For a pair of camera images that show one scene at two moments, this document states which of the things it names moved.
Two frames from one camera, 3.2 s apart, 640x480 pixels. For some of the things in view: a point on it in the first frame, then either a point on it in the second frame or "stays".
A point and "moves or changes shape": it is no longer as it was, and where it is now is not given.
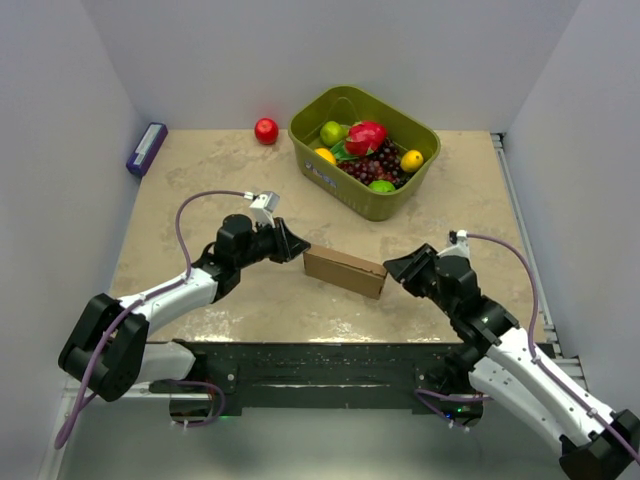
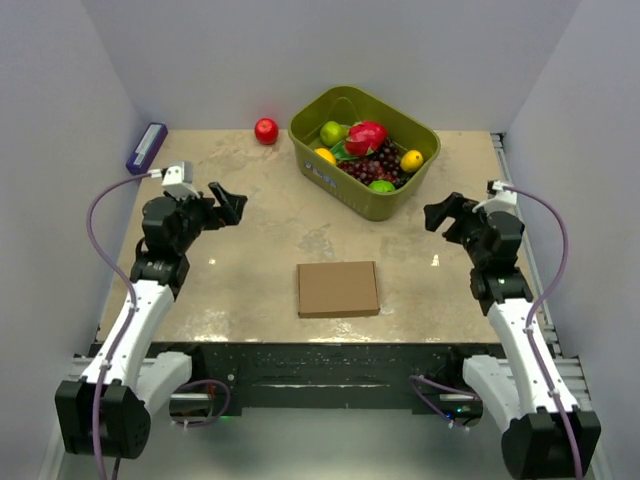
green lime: (382, 186) stays
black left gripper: (285, 245) → (229, 213)
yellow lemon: (411, 160) stays
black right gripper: (408, 268) → (454, 206)
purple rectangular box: (147, 148) stays
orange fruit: (324, 153) stays
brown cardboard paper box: (345, 271) moves or changes shape
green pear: (331, 133) stays
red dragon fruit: (365, 138) stays
